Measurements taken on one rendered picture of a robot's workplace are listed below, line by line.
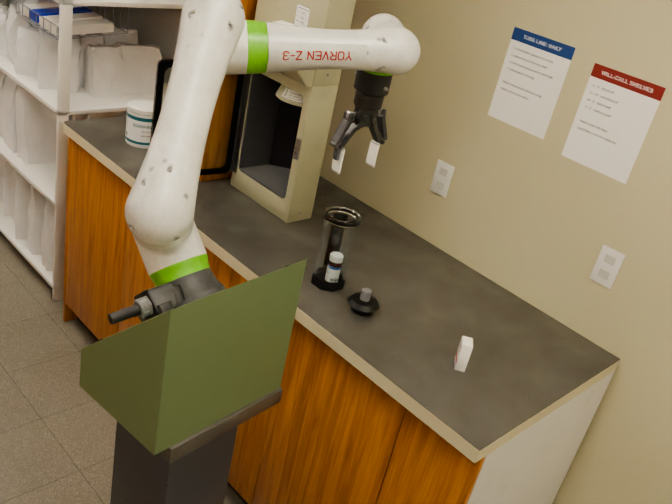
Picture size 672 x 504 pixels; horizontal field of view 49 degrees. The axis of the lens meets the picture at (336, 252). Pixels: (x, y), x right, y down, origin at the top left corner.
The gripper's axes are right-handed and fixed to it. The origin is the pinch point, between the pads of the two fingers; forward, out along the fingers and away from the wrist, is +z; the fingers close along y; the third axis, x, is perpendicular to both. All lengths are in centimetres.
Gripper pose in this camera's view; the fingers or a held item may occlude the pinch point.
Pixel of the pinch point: (353, 164)
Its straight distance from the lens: 199.8
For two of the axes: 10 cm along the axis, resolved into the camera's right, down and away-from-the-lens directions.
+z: -2.0, 8.6, 4.7
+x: 6.8, 4.7, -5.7
